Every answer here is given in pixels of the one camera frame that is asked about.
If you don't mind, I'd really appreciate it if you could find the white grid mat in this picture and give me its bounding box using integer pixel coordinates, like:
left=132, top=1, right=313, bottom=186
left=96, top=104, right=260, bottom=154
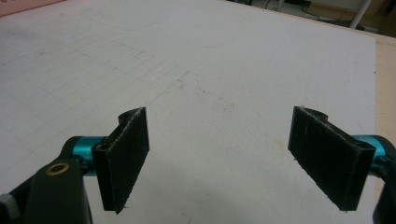
left=0, top=0, right=377, bottom=224

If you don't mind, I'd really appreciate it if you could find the pink plastic basket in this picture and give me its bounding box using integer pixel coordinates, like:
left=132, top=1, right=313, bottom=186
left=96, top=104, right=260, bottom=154
left=0, top=0, right=64, bottom=18

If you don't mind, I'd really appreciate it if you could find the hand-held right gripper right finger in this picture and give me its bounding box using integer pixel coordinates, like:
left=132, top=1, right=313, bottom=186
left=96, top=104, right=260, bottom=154
left=288, top=105, right=389, bottom=213

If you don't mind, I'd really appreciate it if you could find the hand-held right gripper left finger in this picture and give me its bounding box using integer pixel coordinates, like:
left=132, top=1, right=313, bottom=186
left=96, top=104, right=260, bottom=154
left=72, top=106, right=150, bottom=216

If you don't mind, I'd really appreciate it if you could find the white metal stand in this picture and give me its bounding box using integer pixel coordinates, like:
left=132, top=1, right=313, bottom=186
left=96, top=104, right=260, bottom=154
left=348, top=0, right=374, bottom=30

